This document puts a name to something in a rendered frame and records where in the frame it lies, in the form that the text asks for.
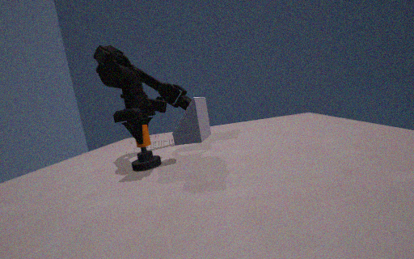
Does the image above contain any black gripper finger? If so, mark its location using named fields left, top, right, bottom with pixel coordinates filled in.
left=122, top=119, right=146, bottom=145
left=142, top=117, right=153, bottom=128

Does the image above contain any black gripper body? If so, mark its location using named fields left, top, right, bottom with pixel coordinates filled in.
left=113, top=87, right=155, bottom=122

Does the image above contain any orange knob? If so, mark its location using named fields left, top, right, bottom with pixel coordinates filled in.
left=135, top=125, right=150, bottom=147

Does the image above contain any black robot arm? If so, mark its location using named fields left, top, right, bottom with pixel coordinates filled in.
left=94, top=45, right=192, bottom=113

